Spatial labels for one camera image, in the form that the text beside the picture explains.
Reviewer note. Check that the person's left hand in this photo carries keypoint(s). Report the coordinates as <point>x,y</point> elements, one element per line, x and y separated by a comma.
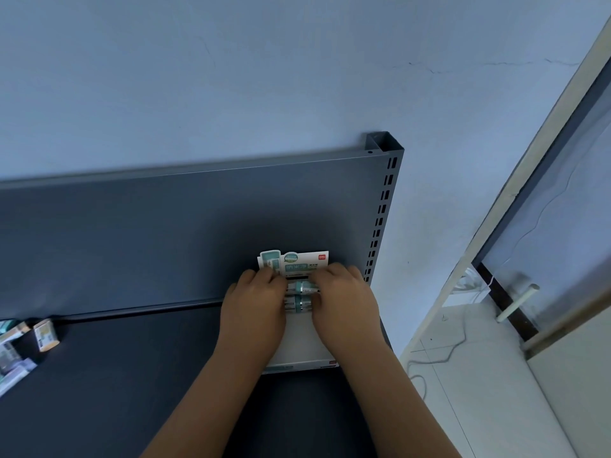
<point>253,319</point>

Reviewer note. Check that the person's right hand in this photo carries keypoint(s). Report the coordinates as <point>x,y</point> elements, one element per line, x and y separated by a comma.
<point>348,314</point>

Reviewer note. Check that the white box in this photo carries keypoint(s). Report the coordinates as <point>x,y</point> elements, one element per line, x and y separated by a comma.
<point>300,343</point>

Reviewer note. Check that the pile of small erasers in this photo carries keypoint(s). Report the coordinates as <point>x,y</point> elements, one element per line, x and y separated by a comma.
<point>45,334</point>

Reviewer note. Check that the person's right forearm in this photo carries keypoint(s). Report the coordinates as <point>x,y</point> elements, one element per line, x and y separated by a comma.
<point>396,410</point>

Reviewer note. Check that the person's left forearm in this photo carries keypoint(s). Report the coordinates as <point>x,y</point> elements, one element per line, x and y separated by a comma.
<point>205,410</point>

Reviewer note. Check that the dark grey shelf back panel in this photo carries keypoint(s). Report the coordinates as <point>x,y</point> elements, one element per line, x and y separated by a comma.
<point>143,233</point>

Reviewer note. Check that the white door frame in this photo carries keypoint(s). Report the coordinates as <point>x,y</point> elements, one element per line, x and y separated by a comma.
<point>521,171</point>

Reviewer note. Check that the glass door with dark frame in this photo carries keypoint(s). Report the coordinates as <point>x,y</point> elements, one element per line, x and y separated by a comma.
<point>563,224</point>

